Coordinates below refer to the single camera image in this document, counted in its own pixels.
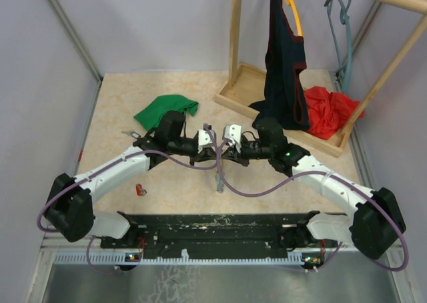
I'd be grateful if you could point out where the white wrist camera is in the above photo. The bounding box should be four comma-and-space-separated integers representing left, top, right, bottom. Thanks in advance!
223, 124, 242, 152
197, 123, 216, 153

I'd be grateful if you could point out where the green cloth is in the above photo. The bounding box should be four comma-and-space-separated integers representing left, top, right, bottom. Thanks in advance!
133, 94, 199, 131

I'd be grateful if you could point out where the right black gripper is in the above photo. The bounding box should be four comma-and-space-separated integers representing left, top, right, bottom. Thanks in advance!
221, 137, 273, 168

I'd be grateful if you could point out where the red key tag with key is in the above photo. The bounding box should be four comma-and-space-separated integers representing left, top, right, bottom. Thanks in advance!
135, 184, 147, 196

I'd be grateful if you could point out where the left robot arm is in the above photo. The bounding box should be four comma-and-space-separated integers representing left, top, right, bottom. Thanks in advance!
37, 111, 216, 248

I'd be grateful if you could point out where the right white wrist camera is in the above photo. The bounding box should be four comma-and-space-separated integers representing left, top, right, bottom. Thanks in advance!
223, 124, 242, 152

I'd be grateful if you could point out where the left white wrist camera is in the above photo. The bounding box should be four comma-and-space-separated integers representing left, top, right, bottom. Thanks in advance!
197, 123, 216, 153

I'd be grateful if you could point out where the aluminium rail frame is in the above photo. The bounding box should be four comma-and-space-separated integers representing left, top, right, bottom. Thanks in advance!
39, 224, 404, 267

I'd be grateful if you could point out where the red cloth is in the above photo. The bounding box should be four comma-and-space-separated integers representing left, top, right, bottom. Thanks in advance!
304, 86, 360, 140

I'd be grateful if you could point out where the wooden clothes rack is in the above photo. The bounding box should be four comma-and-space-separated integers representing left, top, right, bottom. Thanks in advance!
214, 0, 427, 158

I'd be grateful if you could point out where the dark navy garment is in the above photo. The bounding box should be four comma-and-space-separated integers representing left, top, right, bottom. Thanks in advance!
250, 0, 310, 131

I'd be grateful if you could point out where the yellow hanger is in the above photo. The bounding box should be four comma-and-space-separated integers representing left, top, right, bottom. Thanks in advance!
285, 0, 303, 37

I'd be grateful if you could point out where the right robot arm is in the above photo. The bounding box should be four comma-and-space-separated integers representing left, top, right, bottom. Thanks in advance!
221, 117, 406, 260

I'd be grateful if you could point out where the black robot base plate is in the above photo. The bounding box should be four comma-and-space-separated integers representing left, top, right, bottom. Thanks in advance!
101, 212, 337, 260

